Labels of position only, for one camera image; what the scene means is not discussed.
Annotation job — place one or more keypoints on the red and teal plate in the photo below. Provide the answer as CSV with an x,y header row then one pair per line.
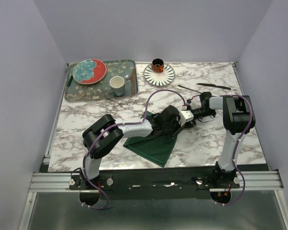
x,y
89,71

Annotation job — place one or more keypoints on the brown glazed cup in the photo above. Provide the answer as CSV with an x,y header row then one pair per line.
x,y
157,65

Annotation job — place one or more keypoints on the black spoon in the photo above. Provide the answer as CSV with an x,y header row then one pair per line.
x,y
189,89

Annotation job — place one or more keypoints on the black knife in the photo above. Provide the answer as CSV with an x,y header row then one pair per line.
x,y
214,86

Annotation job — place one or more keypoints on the cream mug with teal handle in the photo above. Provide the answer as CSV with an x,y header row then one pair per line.
x,y
117,84

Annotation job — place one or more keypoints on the floral teal serving tray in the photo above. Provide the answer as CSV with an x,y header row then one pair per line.
x,y
101,90

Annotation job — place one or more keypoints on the aluminium frame rail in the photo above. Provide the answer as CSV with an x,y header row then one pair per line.
x,y
59,183

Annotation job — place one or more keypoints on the white striped saucer plate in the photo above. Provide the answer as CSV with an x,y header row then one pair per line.
x,y
159,79

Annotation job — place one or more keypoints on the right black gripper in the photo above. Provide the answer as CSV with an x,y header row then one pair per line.
x,y
191,124

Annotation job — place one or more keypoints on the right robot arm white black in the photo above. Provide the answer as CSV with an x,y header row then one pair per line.
x,y
238,120

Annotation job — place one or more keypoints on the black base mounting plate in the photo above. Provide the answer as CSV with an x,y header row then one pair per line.
x,y
160,183

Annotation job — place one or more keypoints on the dark green cloth napkin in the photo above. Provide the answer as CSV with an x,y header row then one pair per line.
x,y
154,149

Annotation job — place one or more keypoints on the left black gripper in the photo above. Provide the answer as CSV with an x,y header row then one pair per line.
x,y
178,127

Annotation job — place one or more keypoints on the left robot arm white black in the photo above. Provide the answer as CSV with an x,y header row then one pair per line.
x,y
101,137

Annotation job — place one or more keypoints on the silver spoon on tray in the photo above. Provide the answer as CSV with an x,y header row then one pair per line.
x,y
127,77

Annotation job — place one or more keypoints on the green handled utensil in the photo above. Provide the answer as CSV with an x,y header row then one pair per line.
x,y
70,80

